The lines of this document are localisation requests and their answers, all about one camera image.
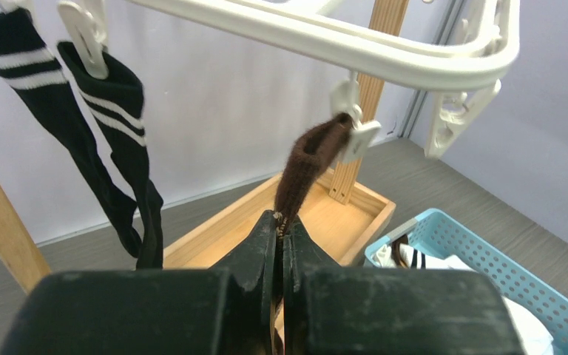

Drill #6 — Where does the white plastic clip hanger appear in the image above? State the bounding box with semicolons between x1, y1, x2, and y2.
0;0;521;165

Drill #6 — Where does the light blue plastic basket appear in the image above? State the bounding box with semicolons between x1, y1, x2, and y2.
364;209;568;354

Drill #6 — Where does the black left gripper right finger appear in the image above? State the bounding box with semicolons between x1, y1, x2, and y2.
280;220;523;354

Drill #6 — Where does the white black-striped sock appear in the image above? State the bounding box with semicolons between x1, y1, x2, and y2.
385;235;554;355

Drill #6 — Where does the brown argyle sock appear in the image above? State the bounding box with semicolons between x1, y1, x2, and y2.
269;112;353;311

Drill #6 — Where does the black white-striped sock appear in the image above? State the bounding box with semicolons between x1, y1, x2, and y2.
0;8;142;257
57;41;163;268

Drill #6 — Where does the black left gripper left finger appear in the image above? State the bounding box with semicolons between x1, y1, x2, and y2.
0;210;277;354

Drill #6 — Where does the wooden hanger stand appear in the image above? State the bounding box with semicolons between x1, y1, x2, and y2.
0;1;408;291

